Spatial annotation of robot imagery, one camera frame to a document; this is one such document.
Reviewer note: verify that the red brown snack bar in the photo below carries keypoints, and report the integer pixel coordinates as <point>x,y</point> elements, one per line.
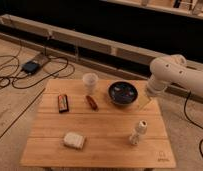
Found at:
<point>91,102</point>

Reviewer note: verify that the long metal floor rail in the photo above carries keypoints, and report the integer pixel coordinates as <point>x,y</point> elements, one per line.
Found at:
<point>124,51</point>

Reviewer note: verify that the blue power adapter box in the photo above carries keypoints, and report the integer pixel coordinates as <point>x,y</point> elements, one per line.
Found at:
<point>30,67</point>

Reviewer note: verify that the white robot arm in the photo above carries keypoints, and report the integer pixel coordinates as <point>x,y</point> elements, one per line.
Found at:
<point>173,69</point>

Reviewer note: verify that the black candy bar pack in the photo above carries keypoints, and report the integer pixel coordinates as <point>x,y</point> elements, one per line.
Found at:
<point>63,105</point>

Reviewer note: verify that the dark ceramic bowl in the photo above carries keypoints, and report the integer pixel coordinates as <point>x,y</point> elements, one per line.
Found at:
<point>122,93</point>

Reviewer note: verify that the clear plastic cup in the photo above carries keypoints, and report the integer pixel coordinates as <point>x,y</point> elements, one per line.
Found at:
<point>90,81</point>

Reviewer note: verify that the wooden slatted table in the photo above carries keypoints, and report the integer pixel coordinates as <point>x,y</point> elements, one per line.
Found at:
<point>106,130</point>

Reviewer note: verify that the white small bottle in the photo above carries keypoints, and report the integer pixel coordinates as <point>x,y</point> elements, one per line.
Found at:
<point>139,130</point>

